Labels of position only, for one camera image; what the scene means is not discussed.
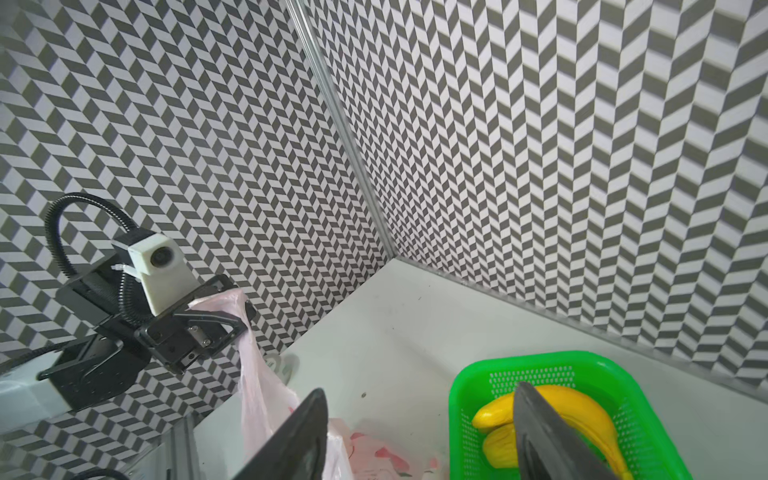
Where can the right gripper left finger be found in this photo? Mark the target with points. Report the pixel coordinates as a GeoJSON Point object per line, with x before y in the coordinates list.
{"type": "Point", "coordinates": [297, 451]}

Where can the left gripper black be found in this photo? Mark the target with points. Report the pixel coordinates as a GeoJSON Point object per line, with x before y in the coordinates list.
{"type": "Point", "coordinates": [198, 327]}

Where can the yellow fake banana bunch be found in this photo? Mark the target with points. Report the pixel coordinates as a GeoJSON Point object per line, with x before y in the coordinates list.
{"type": "Point", "coordinates": [578, 410]}

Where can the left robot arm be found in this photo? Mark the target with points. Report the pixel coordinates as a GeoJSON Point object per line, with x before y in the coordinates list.
{"type": "Point", "coordinates": [75, 375]}

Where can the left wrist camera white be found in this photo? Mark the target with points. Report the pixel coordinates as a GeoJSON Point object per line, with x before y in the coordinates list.
{"type": "Point", "coordinates": [157, 263]}

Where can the green plastic basket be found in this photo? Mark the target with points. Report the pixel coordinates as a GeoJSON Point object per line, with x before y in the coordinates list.
{"type": "Point", "coordinates": [641, 437]}

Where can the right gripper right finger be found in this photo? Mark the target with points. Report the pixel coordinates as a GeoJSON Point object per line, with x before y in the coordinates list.
{"type": "Point", "coordinates": [547, 447]}

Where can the clear tape roll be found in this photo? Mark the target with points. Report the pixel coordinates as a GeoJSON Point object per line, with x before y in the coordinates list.
{"type": "Point", "coordinates": [282, 365]}

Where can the pink plastic bag peach print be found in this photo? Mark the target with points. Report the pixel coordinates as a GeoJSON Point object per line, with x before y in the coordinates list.
{"type": "Point", "coordinates": [386, 415]}

